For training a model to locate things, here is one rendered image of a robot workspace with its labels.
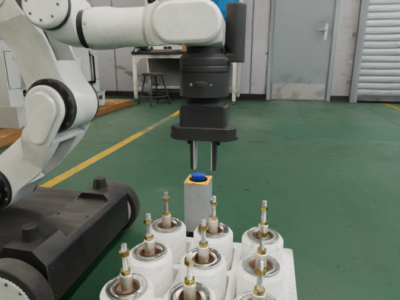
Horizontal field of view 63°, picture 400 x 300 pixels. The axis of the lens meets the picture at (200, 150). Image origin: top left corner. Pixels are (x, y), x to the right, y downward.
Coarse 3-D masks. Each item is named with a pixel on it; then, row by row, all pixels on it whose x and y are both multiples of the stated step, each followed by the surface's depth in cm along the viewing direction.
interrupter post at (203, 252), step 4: (200, 248) 67; (204, 248) 66; (208, 248) 67; (200, 252) 67; (204, 252) 67; (208, 252) 68; (200, 256) 67; (204, 256) 67; (208, 256) 68; (200, 260) 67; (204, 260) 67
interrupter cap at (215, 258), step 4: (196, 248) 71; (192, 252) 70; (196, 252) 70; (212, 252) 70; (216, 252) 70; (192, 256) 69; (196, 256) 69; (212, 256) 69; (216, 256) 68; (220, 256) 68; (196, 260) 68; (208, 260) 68; (212, 260) 67; (216, 260) 67; (220, 260) 67; (196, 264) 66; (200, 264) 66; (204, 264) 66; (208, 264) 66; (212, 264) 66; (216, 264) 66; (196, 268) 65; (200, 268) 65; (204, 268) 65; (208, 268) 65
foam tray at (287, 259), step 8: (192, 240) 88; (192, 248) 84; (240, 248) 84; (232, 256) 86; (240, 256) 81; (288, 256) 81; (176, 264) 78; (232, 264) 78; (288, 264) 78; (176, 272) 77; (232, 272) 75; (288, 272) 75; (176, 280) 72; (232, 280) 72; (288, 280) 72; (232, 288) 70; (288, 288) 70; (232, 296) 67; (288, 296) 67; (296, 296) 68
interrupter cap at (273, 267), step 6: (246, 258) 68; (252, 258) 68; (270, 258) 68; (246, 264) 66; (252, 264) 66; (270, 264) 66; (276, 264) 66; (246, 270) 64; (252, 270) 64; (270, 270) 64; (276, 270) 64; (264, 276) 62; (270, 276) 62
